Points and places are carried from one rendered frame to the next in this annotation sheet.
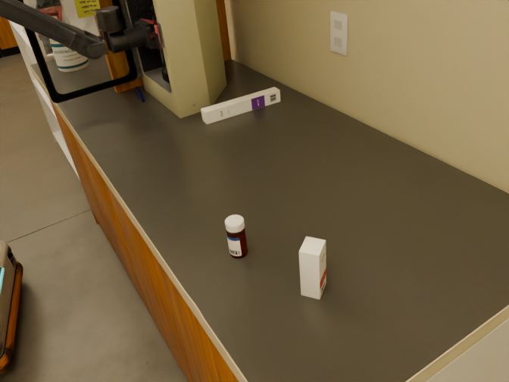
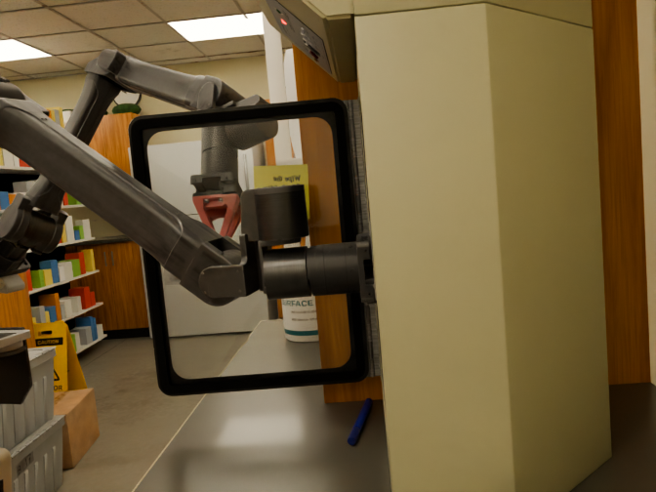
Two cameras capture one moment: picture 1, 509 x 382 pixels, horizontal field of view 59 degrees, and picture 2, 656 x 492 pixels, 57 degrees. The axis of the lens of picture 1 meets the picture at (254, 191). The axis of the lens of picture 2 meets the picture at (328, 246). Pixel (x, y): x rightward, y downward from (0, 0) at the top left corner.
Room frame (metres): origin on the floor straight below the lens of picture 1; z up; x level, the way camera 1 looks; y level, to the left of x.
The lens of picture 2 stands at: (0.87, -0.04, 1.27)
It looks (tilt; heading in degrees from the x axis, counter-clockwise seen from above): 5 degrees down; 32
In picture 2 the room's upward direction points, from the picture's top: 5 degrees counter-clockwise
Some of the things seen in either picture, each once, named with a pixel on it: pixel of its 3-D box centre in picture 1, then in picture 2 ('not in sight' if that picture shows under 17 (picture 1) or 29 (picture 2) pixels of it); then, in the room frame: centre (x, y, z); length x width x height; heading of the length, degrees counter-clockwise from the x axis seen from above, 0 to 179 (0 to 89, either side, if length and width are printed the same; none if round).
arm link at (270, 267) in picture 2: (117, 39); (288, 267); (1.41, 0.36, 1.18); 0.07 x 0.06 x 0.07; 118
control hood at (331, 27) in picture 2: not in sight; (300, 16); (1.45, 0.33, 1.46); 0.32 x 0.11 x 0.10; 28
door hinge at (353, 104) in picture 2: (126, 21); (364, 241); (1.60, 0.36, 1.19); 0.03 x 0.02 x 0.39; 28
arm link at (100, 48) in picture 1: (103, 30); (259, 239); (1.41, 0.39, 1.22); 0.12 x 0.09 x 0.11; 106
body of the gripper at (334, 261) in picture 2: (136, 36); (342, 267); (1.44, 0.31, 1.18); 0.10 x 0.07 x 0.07; 28
